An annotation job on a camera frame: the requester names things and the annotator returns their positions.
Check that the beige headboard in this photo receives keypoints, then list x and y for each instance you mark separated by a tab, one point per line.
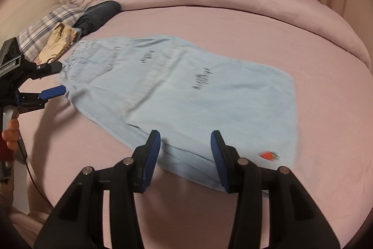
17	9

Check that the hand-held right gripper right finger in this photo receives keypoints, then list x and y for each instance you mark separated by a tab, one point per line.
218	158

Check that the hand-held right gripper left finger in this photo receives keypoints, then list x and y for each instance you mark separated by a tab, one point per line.
151	155

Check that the large plaid pillow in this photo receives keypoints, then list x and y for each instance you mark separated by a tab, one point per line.
46	25

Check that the dark red cloth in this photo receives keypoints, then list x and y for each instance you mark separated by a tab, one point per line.
5	149

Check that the person's left hand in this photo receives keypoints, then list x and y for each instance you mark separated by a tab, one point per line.
11	129

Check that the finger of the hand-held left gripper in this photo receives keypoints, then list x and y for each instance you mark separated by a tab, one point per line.
54	92
49	67

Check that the cartoon printed cloth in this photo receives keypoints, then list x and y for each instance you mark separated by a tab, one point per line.
58	42

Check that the dark blue folded garment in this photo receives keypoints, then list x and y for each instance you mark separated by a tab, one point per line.
97	15

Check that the light blue strawberry pants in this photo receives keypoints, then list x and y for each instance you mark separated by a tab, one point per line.
189	103

